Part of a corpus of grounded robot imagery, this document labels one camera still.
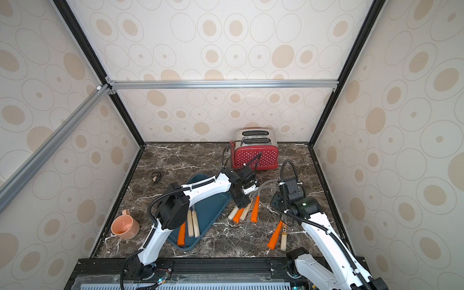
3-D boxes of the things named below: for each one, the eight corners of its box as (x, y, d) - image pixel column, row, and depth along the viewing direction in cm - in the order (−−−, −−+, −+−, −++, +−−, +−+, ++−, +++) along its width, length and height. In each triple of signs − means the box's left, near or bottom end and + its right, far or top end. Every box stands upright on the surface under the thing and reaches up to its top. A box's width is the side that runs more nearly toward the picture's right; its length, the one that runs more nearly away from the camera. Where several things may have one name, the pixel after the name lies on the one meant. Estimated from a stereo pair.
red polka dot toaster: (231, 171, 108) (230, 150, 94) (232, 151, 119) (231, 128, 104) (274, 171, 108) (280, 150, 94) (270, 151, 119) (275, 129, 104)
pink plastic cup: (118, 240, 83) (107, 234, 76) (127, 217, 90) (118, 209, 83) (138, 240, 83) (129, 234, 76) (145, 217, 90) (138, 209, 83)
